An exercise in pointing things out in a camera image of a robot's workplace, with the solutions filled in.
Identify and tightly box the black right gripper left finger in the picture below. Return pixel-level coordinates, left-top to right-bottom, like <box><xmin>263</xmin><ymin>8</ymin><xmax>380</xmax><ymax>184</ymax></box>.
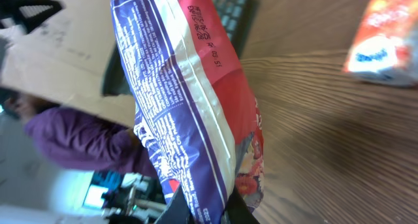
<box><xmin>154</xmin><ymin>186</ymin><xmax>193</xmax><ymax>224</ymax></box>

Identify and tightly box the small orange box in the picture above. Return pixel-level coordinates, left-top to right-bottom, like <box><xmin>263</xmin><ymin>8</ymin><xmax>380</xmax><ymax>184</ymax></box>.
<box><xmin>343</xmin><ymin>0</ymin><xmax>417</xmax><ymax>87</ymax></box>

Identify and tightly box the person in purple top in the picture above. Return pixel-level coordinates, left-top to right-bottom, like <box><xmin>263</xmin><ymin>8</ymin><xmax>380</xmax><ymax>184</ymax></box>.
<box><xmin>4</xmin><ymin>93</ymin><xmax>157</xmax><ymax>178</ymax></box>

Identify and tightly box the brown cardboard panel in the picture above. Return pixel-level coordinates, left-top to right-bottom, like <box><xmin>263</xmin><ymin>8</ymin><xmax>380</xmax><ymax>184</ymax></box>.
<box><xmin>1</xmin><ymin>0</ymin><xmax>135</xmax><ymax>127</ymax></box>

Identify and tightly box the red purple snack packet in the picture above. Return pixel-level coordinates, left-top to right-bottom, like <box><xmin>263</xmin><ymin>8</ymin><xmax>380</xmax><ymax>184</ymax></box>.
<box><xmin>110</xmin><ymin>0</ymin><xmax>263</xmax><ymax>223</ymax></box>

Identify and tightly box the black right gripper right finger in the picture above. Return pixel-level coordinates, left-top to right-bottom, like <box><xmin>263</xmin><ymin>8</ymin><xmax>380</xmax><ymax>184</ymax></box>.
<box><xmin>223</xmin><ymin>187</ymin><xmax>259</xmax><ymax>224</ymax></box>

